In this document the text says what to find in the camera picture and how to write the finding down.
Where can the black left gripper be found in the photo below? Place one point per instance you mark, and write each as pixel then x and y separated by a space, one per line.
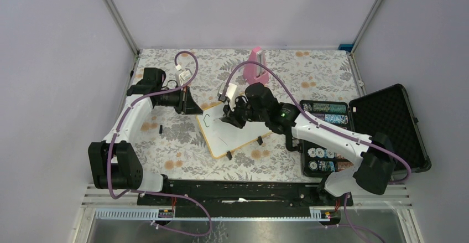
pixel 186 105

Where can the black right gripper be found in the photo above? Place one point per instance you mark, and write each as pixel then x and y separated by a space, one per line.
pixel 232 117

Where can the yellow framed whiteboard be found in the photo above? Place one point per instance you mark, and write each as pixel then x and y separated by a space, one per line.
pixel 221 137

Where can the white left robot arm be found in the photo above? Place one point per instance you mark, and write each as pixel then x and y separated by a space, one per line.
pixel 113 160

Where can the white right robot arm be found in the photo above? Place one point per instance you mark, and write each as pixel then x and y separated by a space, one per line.
pixel 372 165

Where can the floral table mat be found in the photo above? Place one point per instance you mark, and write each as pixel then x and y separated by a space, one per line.
pixel 180 152

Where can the blue white chip stack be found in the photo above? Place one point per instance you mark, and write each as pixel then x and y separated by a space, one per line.
pixel 335 119

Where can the black poker chip case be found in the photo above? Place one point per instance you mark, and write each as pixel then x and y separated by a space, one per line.
pixel 387 111

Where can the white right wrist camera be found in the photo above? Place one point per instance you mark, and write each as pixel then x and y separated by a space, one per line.
pixel 228 95

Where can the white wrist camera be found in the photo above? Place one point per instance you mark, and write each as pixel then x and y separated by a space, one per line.
pixel 228 95
pixel 182 77

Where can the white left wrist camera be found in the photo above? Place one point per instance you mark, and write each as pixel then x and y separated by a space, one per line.
pixel 182 77

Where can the black mounting base plate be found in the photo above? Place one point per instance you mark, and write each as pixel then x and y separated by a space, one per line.
pixel 230 199

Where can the blue corner bracket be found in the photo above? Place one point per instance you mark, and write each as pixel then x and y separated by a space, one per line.
pixel 346 47

